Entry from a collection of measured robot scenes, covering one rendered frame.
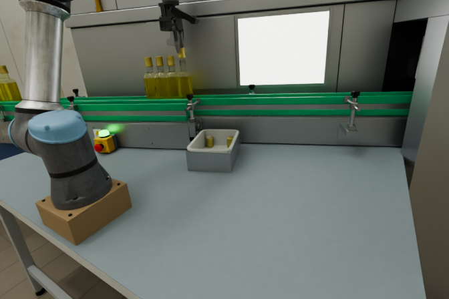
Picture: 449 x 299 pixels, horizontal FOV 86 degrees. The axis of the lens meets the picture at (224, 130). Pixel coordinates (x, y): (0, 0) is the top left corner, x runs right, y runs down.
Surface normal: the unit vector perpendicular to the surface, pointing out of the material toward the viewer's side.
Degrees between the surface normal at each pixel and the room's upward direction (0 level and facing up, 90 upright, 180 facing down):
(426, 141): 90
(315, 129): 90
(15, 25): 90
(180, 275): 0
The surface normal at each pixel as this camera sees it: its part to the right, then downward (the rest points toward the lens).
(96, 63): -0.21, 0.35
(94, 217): 0.85, 0.13
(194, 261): -0.06, -0.94
